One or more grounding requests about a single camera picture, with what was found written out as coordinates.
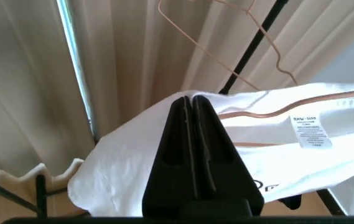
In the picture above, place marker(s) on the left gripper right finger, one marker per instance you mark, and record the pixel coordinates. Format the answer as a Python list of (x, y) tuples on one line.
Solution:
[(226, 183)]

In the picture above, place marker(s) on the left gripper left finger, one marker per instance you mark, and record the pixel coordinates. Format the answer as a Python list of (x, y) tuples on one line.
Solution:
[(173, 180)]

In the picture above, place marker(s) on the white garment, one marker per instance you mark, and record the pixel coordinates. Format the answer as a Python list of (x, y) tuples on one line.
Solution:
[(288, 168)]

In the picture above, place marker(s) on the pink clothes hanger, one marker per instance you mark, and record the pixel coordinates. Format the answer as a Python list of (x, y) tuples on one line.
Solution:
[(335, 97), (277, 59)]

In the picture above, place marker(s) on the black clothes rack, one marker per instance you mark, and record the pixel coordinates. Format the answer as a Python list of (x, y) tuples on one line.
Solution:
[(261, 34)]

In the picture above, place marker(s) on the beige curtain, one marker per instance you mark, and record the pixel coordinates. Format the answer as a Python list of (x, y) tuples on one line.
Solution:
[(133, 46)]

